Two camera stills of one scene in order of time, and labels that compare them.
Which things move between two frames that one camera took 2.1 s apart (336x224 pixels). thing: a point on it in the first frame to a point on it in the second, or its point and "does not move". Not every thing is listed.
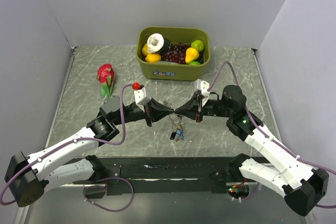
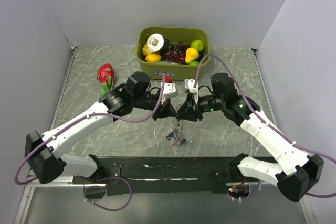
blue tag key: (180, 132) to (183, 141)
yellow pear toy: (191, 54) does not move
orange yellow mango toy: (153, 57) does not move
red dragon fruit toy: (105, 75) does not move
